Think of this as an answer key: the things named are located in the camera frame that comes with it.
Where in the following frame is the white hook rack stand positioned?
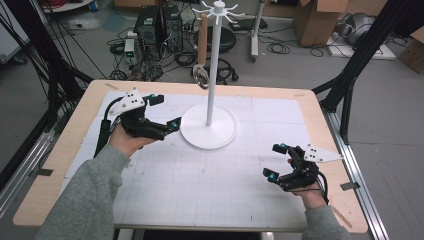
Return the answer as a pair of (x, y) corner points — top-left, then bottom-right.
(179, 0), (246, 150)

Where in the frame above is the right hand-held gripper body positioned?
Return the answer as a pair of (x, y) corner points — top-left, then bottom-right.
(279, 143), (344, 193)

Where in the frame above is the large cardboard box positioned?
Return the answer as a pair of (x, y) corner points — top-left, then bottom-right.
(293, 0), (349, 48)

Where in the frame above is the open cardboard box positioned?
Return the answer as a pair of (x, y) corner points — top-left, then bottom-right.
(113, 0), (158, 8)

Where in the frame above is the black tape strip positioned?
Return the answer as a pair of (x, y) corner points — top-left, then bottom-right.
(339, 181), (362, 192)
(28, 168), (54, 178)

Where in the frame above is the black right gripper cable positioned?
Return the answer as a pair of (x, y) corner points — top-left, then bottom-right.
(316, 171), (331, 205)

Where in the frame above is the person's left hand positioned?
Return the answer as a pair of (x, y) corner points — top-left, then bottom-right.
(108, 124), (158, 158)

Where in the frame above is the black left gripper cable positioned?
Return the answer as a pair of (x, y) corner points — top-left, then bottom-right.
(94, 96), (123, 158)

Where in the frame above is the black metal frame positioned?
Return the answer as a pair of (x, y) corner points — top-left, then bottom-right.
(311, 0), (424, 145)
(0, 0), (94, 191)

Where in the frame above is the black computer tower green label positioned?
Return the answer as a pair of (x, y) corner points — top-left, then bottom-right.
(133, 6), (164, 54)

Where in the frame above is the white round table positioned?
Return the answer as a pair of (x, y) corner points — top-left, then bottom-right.
(41, 0), (96, 14)

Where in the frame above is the black round stool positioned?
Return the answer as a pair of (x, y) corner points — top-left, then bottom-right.
(194, 25), (238, 54)

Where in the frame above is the white grid mat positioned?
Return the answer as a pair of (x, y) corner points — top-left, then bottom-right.
(61, 91), (313, 231)

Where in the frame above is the person's right hand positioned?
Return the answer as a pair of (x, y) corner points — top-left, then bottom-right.
(289, 181), (329, 211)

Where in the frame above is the white power box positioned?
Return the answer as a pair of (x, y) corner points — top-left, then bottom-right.
(123, 31), (138, 64)

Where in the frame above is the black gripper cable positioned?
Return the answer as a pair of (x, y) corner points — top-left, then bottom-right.
(316, 171), (331, 205)
(94, 96), (123, 158)

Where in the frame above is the aluminium rail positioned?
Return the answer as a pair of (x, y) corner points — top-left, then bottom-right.
(321, 108), (389, 240)
(0, 131), (54, 218)

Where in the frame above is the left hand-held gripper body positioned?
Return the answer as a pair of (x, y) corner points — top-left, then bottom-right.
(109, 87), (168, 141)

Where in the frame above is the grey device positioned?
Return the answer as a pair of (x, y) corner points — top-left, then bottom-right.
(339, 12), (376, 46)

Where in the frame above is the small cardboard box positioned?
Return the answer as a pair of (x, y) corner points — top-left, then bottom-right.
(398, 26), (424, 75)

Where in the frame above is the thick black cable coil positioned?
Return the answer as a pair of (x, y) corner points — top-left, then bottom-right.
(215, 58), (240, 84)

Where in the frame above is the wooden-handled metal utensil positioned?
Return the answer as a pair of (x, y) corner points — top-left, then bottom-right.
(192, 13), (211, 90)

